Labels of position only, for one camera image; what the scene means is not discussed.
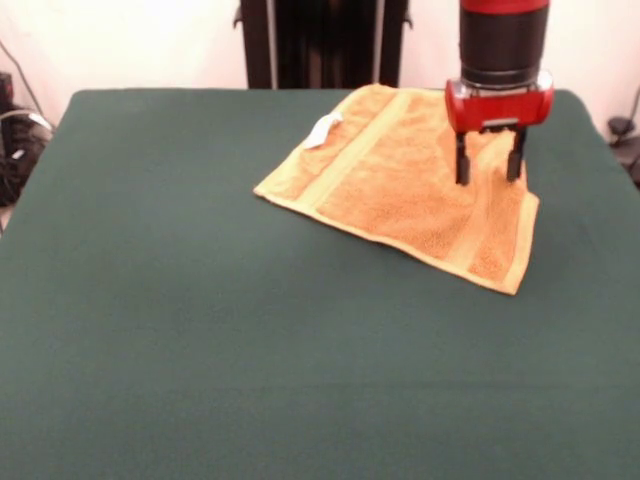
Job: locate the small black box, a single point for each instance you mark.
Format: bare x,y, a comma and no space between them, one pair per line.
5,90

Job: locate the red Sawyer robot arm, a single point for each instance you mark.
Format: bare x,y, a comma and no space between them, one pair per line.
502,42

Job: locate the tan terry towel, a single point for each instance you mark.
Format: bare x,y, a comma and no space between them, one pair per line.
400,200

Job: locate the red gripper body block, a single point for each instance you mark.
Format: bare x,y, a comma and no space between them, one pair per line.
500,107

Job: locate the dark green table cloth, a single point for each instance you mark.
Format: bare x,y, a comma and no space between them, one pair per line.
200,350

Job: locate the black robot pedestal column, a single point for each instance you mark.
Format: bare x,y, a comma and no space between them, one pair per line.
325,45

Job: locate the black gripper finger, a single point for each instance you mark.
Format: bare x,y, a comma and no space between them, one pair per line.
462,160
516,157

